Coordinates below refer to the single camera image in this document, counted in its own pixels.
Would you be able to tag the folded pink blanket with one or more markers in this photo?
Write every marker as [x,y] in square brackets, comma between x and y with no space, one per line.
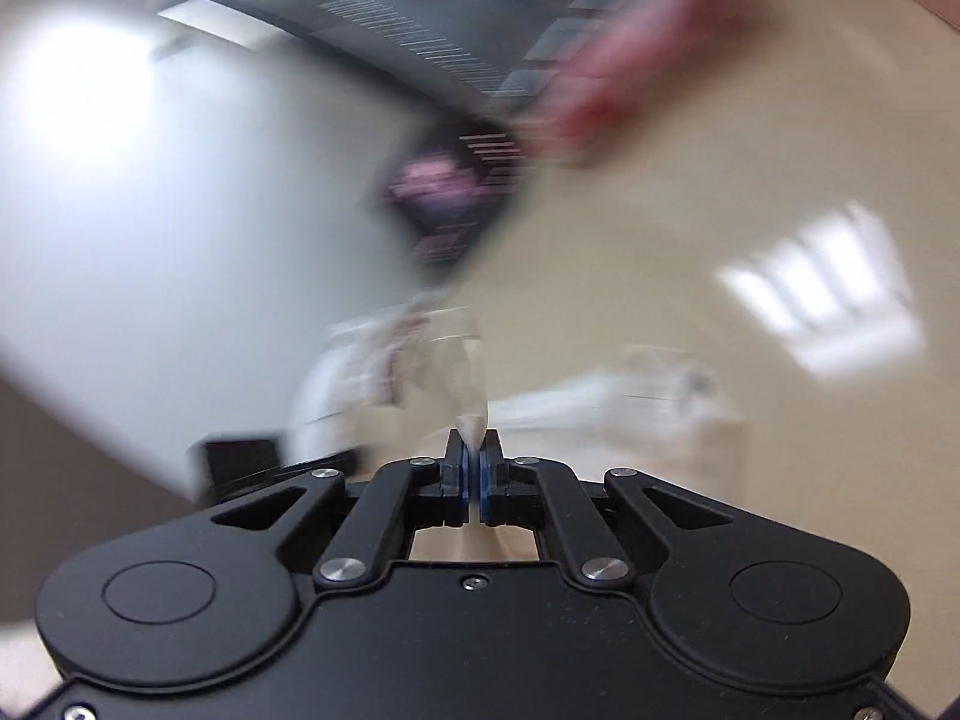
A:
[645,52]

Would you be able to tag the cream lace-trimmed garment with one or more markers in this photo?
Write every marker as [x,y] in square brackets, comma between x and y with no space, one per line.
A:
[585,405]

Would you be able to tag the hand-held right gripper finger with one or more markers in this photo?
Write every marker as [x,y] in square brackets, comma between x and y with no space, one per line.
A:
[466,480]
[484,480]

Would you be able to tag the black tablet screen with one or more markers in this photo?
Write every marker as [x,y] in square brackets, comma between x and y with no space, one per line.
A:
[450,187]

